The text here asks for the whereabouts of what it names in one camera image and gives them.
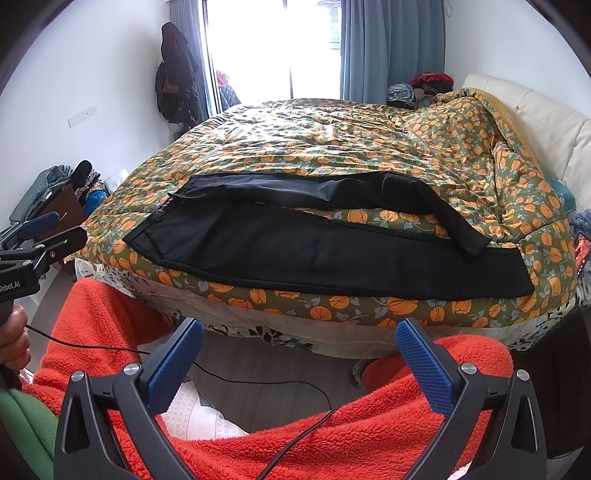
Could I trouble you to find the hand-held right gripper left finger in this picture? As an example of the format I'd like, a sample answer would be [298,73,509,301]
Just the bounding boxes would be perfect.
[54,318,205,480]

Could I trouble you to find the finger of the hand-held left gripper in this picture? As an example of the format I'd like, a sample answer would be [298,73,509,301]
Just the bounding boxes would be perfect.
[28,226,88,274]
[0,211,61,252]

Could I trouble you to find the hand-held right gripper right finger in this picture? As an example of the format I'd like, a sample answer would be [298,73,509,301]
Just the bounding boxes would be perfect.
[396,318,548,480]

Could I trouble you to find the black pants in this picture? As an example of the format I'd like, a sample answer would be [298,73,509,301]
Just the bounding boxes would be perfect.
[124,172,536,298]

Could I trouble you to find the person's left hand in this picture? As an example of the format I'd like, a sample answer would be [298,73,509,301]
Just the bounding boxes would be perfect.
[0,305,32,370]

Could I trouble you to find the brown wooden cabinet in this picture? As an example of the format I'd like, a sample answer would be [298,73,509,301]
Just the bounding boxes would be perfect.
[34,185,87,280]

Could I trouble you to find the blue cloth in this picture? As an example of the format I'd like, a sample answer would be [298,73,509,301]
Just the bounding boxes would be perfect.
[85,187,110,216]

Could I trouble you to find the white cloth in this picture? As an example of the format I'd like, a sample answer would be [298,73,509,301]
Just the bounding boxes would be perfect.
[161,381,250,441]

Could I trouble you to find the black rounded item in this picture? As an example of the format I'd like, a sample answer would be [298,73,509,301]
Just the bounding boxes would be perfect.
[73,160,93,191]

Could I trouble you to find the leaf print bed sheet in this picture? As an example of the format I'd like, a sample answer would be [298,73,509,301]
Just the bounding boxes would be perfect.
[76,258,580,361]

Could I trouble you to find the red fleece garment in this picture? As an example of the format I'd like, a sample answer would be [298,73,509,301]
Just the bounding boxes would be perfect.
[21,279,514,480]

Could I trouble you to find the green cloth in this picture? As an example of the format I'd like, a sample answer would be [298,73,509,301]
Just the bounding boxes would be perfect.
[0,388,57,480]

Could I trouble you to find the mixed colourful clothes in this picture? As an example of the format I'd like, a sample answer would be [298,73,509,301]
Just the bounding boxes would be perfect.
[570,215,591,296]

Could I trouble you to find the dark hanging clothes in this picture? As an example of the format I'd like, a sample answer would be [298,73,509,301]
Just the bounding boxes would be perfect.
[156,22,205,126]

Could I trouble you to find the red and dark clothes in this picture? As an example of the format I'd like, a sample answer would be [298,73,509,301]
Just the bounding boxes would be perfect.
[215,69,242,110]

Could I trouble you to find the orange floral green quilt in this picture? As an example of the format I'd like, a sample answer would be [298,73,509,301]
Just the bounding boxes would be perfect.
[65,88,580,343]

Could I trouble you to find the blue curtain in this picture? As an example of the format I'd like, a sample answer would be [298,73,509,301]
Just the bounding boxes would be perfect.
[341,0,446,104]
[166,0,223,116]

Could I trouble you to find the cream padded headboard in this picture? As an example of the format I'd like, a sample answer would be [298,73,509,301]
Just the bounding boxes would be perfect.
[462,73,591,204]

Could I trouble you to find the pile of clothes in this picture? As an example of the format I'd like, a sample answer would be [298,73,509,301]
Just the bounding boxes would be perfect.
[387,71,457,110]

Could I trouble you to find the glass balcony door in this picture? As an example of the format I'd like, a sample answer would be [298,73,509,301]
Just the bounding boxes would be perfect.
[205,0,345,112]

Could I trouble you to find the black cable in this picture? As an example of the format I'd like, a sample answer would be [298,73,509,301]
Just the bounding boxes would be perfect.
[25,325,339,480]

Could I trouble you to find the white wall socket strip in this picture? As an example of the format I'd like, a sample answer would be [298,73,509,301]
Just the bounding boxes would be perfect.
[68,105,99,128]

